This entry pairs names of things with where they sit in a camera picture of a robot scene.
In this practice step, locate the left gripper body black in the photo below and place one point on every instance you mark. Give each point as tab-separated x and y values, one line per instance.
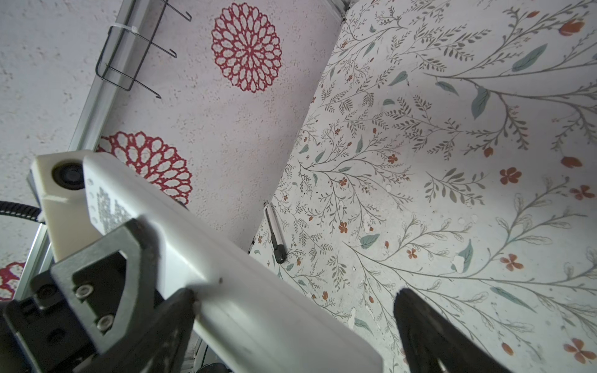
48	332

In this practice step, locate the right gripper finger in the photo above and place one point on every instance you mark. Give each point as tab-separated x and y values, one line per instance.
432	344

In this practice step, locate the white remote control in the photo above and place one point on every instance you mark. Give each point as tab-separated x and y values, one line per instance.
253	320

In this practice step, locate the black wire wall rack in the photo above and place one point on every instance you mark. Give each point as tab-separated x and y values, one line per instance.
129	39

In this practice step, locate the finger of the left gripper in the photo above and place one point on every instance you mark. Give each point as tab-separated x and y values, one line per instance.
111	288

